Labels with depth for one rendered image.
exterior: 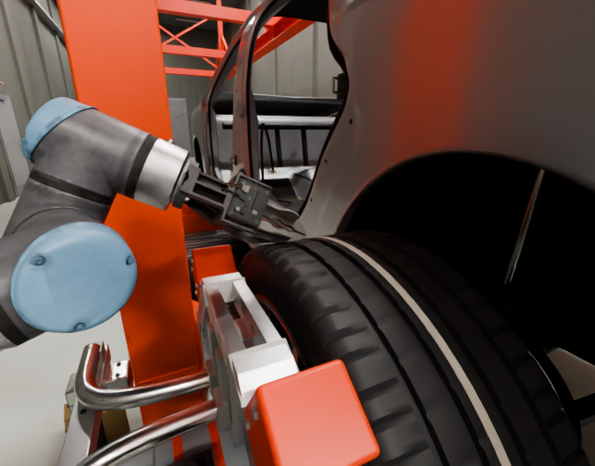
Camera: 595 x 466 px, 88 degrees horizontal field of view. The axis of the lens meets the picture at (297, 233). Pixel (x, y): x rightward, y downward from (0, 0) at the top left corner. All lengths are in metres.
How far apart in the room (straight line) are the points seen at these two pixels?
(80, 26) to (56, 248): 0.53
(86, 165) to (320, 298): 0.31
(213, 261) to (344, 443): 0.43
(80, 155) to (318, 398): 0.36
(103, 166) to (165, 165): 0.07
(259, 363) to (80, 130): 0.33
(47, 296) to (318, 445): 0.23
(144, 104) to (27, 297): 0.51
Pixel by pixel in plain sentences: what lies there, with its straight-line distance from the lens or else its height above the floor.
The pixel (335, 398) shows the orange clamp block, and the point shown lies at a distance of 0.26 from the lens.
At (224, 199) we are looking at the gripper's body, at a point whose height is 1.25.
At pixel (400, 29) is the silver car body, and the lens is 0.64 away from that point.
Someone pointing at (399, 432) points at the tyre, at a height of 1.10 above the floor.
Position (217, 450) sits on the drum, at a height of 0.92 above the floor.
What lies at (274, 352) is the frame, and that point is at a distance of 0.35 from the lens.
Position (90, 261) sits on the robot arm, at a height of 1.24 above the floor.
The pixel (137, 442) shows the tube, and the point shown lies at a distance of 0.46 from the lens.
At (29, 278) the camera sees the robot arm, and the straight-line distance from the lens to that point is 0.31.
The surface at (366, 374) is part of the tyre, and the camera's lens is 0.31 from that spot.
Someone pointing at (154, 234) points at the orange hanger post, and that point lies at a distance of 0.77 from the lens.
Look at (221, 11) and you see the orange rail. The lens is 6.69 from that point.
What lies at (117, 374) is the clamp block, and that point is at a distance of 0.64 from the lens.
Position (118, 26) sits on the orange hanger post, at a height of 1.53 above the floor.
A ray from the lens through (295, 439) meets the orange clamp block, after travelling 0.25.
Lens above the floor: 1.34
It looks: 18 degrees down
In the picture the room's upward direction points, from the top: straight up
